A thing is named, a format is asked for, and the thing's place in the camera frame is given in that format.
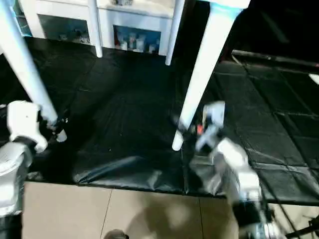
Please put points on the black metal frame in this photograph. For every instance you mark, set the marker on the black metal frame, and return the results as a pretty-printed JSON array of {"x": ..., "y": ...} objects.
[{"x": 305, "y": 230}]

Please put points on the white cabinet with glass doors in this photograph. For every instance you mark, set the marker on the white cabinet with glass doors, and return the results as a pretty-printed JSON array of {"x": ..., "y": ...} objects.
[{"x": 134, "y": 20}]

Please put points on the teal plastic tube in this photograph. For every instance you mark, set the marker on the teal plastic tube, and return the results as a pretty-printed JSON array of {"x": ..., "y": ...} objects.
[{"x": 21, "y": 22}]

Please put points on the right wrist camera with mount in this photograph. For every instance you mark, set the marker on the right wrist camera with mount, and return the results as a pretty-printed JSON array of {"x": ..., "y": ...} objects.
[{"x": 214, "y": 117}]

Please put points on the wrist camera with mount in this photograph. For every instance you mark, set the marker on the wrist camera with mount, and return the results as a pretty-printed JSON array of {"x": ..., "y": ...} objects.
[
  {"x": 214, "y": 117},
  {"x": 25, "y": 124}
]

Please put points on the black flat bar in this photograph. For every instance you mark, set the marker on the black flat bar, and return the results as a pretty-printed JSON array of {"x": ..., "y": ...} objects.
[{"x": 274, "y": 57}]

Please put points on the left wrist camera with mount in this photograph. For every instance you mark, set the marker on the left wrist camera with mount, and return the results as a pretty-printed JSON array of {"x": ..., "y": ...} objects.
[{"x": 25, "y": 124}]

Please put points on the white plastic table leg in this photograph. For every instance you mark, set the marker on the white plastic table leg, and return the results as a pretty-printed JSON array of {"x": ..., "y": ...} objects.
[
  {"x": 94, "y": 27},
  {"x": 174, "y": 30},
  {"x": 27, "y": 69},
  {"x": 202, "y": 74}
]

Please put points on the white board strip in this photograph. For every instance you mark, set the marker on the white board strip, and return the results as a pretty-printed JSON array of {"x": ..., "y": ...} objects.
[{"x": 314, "y": 78}]

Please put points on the black work mat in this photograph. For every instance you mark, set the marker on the black work mat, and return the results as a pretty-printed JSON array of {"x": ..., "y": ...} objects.
[{"x": 124, "y": 124}]

